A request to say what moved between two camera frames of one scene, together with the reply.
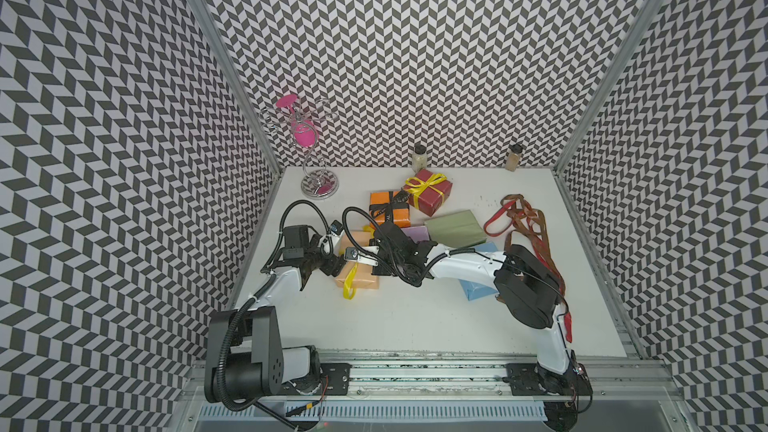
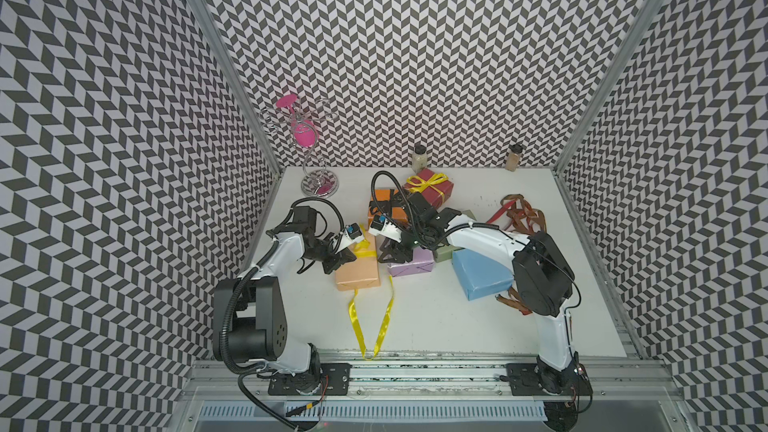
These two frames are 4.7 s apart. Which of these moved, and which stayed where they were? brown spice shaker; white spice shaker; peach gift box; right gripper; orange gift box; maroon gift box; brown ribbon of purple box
Moved: right gripper; brown ribbon of purple box
Stayed: white spice shaker; maroon gift box; orange gift box; peach gift box; brown spice shaker
